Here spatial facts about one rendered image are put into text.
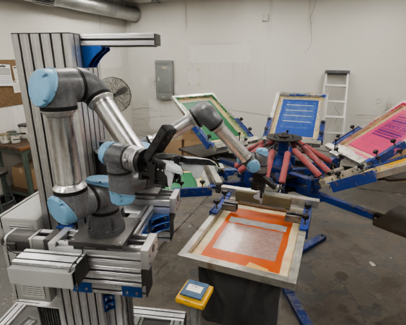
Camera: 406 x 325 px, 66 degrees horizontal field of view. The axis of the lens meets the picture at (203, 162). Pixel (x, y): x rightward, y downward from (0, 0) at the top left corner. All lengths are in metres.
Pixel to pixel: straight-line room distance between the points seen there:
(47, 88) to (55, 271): 0.69
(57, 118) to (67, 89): 0.10
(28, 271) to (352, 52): 5.47
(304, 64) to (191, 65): 2.15
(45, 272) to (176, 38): 5.75
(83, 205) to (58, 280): 0.32
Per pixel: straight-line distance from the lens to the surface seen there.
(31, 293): 1.92
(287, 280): 1.55
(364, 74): 5.97
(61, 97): 1.10
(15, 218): 1.72
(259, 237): 1.89
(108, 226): 1.32
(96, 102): 1.16
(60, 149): 1.15
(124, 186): 0.97
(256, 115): 6.18
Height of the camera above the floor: 1.93
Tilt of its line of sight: 18 degrees down
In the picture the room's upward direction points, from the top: straight up
